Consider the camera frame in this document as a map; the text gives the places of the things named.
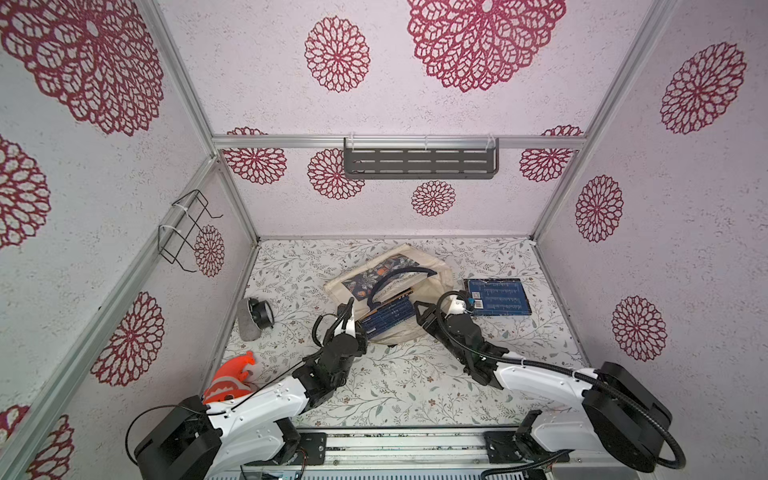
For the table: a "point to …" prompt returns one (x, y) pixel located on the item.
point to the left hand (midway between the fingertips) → (357, 318)
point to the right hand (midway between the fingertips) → (415, 305)
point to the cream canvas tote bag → (386, 289)
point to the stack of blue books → (388, 315)
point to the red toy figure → (227, 384)
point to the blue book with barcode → (498, 296)
